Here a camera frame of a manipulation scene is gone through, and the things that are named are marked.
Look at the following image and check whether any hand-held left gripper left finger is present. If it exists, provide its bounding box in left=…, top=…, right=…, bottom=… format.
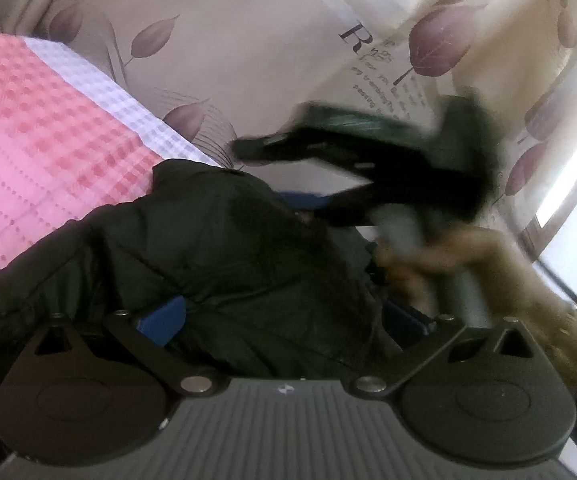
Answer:
left=31, top=296, right=222, bottom=396

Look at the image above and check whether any wooden window frame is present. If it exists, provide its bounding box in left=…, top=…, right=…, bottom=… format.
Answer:
left=516, top=125, right=577, bottom=321

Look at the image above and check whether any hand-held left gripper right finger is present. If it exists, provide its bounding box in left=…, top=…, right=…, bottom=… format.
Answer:
left=353, top=300, right=544, bottom=396

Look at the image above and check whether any leaf-print curtain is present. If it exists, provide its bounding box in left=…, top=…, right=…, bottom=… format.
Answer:
left=0, top=0, right=577, bottom=241

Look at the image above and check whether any person's right hand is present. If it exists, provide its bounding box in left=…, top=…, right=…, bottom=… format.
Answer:
left=373, top=225, right=519, bottom=321

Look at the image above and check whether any pink checked blanket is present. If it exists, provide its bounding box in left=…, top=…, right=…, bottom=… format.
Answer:
left=0, top=30, right=219, bottom=286

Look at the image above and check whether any dark green jacket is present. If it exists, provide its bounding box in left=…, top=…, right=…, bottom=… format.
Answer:
left=0, top=159, right=404, bottom=456

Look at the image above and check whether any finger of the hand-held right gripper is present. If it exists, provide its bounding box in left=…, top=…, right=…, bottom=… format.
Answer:
left=231, top=101, right=437, bottom=171
left=278, top=180, right=399, bottom=228

